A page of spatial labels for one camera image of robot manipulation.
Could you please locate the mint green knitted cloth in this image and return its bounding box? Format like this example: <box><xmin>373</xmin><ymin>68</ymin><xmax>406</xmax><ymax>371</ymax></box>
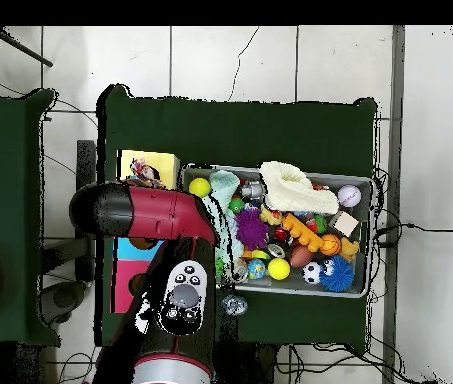
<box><xmin>201</xmin><ymin>170</ymin><xmax>245</xmax><ymax>263</ymax></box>

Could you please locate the cream knitted cloth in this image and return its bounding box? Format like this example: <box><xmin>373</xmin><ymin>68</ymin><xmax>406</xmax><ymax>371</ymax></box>
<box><xmin>258</xmin><ymin>160</ymin><xmax>340</xmax><ymax>215</ymax></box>

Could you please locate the multicolour knotted rag cloth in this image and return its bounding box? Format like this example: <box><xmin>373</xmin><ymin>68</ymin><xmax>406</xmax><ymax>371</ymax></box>
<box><xmin>128</xmin><ymin>155</ymin><xmax>167</xmax><ymax>189</ymax></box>

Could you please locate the wooden box with three holes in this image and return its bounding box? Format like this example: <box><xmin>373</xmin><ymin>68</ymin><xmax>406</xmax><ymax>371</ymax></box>
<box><xmin>111</xmin><ymin>149</ymin><xmax>181</xmax><ymax>315</ymax></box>

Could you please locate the shallow silver mesh bin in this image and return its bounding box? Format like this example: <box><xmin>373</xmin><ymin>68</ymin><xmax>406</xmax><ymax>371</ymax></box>
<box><xmin>177</xmin><ymin>162</ymin><xmax>374</xmax><ymax>299</ymax></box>

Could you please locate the purple spiky rubber ball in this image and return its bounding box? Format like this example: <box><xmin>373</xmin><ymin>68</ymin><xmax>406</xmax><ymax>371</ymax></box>
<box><xmin>234</xmin><ymin>207</ymin><xmax>270</xmax><ymax>251</ymax></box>

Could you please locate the yellow tennis ball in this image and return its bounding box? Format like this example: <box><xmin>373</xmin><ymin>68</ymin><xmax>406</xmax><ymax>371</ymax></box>
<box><xmin>267</xmin><ymin>257</ymin><xmax>291</xmax><ymax>281</ymax></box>

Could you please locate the clear glitter ball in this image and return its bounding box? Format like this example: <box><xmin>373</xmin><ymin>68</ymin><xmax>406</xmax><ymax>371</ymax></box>
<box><xmin>221</xmin><ymin>294</ymin><xmax>248</xmax><ymax>317</ymax></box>

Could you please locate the small soccer ball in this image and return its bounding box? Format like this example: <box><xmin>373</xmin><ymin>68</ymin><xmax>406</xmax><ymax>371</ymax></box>
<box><xmin>301</xmin><ymin>261</ymin><xmax>322</xmax><ymax>285</ymax></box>

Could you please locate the small orange basketball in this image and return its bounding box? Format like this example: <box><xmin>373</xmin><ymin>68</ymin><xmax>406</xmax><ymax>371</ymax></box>
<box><xmin>319</xmin><ymin>233</ymin><xmax>343</xmax><ymax>257</ymax></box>

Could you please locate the large wooden cube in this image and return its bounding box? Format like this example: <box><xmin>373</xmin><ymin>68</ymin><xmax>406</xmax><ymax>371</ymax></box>
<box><xmin>329</xmin><ymin>210</ymin><xmax>360</xmax><ymax>237</ymax></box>

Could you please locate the white baseball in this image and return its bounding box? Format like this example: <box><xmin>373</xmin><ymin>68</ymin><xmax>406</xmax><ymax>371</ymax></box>
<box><xmin>336</xmin><ymin>184</ymin><xmax>362</xmax><ymax>208</ymax></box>

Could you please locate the blue spiky rubber ball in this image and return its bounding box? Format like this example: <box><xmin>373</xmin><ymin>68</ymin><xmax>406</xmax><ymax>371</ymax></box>
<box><xmin>319</xmin><ymin>255</ymin><xmax>355</xmax><ymax>292</ymax></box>

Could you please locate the black metal stand bar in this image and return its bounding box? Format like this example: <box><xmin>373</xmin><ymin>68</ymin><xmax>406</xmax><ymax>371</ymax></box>
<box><xmin>75</xmin><ymin>139</ymin><xmax>97</xmax><ymax>283</ymax></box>

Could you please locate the dark green side table cloth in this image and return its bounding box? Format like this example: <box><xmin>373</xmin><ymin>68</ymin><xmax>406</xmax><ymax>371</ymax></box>
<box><xmin>0</xmin><ymin>89</ymin><xmax>61</xmax><ymax>345</ymax></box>

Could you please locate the black tripod leg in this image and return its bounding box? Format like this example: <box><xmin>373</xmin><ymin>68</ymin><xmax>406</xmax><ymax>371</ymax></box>
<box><xmin>0</xmin><ymin>25</ymin><xmax>54</xmax><ymax>68</ymax></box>

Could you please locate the black power cable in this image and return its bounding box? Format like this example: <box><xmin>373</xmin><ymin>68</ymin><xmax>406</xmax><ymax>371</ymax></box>
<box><xmin>373</xmin><ymin>222</ymin><xmax>453</xmax><ymax>247</ymax></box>

